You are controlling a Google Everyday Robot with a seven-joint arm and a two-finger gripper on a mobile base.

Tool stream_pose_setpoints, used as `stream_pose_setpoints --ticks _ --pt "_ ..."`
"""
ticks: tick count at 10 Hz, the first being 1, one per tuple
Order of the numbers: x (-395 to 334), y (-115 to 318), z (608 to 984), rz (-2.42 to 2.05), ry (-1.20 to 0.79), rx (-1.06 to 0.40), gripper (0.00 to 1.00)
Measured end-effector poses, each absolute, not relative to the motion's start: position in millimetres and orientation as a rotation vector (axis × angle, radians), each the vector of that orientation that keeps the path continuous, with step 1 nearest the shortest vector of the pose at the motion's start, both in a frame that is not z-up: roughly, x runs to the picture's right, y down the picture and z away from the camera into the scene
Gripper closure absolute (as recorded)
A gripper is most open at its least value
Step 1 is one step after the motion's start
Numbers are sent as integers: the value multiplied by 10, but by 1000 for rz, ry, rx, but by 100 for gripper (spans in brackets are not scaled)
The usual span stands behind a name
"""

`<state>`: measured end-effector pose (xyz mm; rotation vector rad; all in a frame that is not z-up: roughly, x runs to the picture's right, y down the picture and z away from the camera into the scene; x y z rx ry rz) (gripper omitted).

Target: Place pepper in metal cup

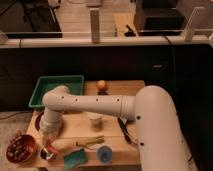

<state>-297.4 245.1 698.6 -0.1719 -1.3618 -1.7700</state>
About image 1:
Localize red pepper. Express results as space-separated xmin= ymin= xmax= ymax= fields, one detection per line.
xmin=46 ymin=142 xmax=58 ymax=155

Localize green plastic bin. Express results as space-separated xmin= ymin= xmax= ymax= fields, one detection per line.
xmin=28 ymin=75 xmax=84 ymax=109

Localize black utensil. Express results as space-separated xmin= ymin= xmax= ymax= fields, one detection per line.
xmin=117 ymin=118 xmax=132 ymax=144

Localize teal sponge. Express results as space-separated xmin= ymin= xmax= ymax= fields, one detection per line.
xmin=63 ymin=148 xmax=88 ymax=169

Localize orange fruit on stand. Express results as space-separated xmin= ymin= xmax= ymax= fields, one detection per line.
xmin=97 ymin=80 xmax=107 ymax=95

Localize blue plastic cup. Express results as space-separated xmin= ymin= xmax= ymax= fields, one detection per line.
xmin=97 ymin=146 xmax=112 ymax=164

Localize dark red plate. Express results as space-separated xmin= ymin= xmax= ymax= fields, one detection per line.
xmin=35 ymin=112 xmax=44 ymax=131

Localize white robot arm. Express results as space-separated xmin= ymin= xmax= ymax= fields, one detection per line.
xmin=40 ymin=85 xmax=189 ymax=171

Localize black box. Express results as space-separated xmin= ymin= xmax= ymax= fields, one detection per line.
xmin=134 ymin=0 xmax=185 ymax=36

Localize white cup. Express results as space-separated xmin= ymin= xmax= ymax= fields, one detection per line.
xmin=87 ymin=112 xmax=103 ymax=126

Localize red bowl with items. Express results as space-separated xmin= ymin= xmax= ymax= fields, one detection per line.
xmin=6 ymin=134 xmax=38 ymax=164

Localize metal cup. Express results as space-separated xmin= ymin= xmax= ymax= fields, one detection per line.
xmin=40 ymin=148 xmax=56 ymax=161

